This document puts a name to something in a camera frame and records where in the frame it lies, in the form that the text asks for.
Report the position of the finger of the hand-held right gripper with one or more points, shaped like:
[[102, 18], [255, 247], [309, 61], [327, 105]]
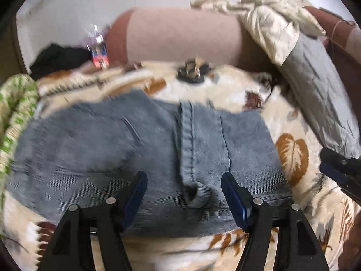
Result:
[[338, 158], [335, 175]]

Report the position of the blue denim pants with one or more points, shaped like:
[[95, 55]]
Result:
[[98, 152]]

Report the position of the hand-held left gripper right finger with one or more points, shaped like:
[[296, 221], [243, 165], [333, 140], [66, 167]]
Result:
[[235, 200]]

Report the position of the green patterned cloth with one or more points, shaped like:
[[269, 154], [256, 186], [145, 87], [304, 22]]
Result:
[[17, 98]]

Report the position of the brown and pink headboard cushion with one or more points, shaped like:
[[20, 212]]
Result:
[[341, 31]]

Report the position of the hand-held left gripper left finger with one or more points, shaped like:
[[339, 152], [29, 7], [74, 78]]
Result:
[[135, 196]]

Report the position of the black power plug adapter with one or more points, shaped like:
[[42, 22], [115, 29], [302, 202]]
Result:
[[193, 70]]

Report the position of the leaf printed blanket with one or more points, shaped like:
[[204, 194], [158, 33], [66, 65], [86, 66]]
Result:
[[282, 113]]

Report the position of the red and blue packet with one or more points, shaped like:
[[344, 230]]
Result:
[[99, 58]]

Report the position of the cream crumpled cloth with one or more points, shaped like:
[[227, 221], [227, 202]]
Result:
[[270, 25]]

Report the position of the pink bolster cushion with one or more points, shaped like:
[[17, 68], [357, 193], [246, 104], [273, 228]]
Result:
[[180, 34]]

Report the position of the grey quilted pillow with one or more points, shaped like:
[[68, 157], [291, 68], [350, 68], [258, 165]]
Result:
[[316, 84]]

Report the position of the black cloth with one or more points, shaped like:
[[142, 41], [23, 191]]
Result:
[[56, 59]]

